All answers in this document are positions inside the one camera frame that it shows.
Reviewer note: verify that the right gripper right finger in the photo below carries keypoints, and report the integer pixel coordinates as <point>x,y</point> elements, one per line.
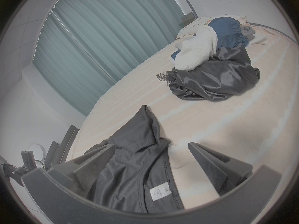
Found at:
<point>217,171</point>

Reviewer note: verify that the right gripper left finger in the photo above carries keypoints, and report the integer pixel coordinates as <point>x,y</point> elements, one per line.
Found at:
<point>88,164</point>

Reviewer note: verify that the black T-shirt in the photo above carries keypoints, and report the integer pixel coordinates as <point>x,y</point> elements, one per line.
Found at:
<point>130,171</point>

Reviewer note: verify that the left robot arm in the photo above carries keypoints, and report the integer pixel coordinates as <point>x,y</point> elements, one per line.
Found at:
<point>28,160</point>

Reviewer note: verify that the bed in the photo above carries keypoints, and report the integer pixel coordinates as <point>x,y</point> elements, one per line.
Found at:
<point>210,129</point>

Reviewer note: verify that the pile of clothes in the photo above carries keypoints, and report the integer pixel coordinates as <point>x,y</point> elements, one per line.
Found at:
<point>198,50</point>

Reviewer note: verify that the black chest of drawers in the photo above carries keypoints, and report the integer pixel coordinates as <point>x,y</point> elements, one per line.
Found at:
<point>67,143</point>

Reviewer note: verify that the black satin garment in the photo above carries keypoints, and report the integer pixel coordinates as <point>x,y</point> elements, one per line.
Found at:
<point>215,80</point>

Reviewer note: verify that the blue-green curtain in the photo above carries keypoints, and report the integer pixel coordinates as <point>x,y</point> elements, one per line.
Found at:
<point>116,20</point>
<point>77,73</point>

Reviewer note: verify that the white printed pillow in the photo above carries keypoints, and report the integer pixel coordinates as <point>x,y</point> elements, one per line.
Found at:
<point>191,29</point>

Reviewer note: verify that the grey bedside table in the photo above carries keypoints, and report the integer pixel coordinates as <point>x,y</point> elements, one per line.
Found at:
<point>188,19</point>

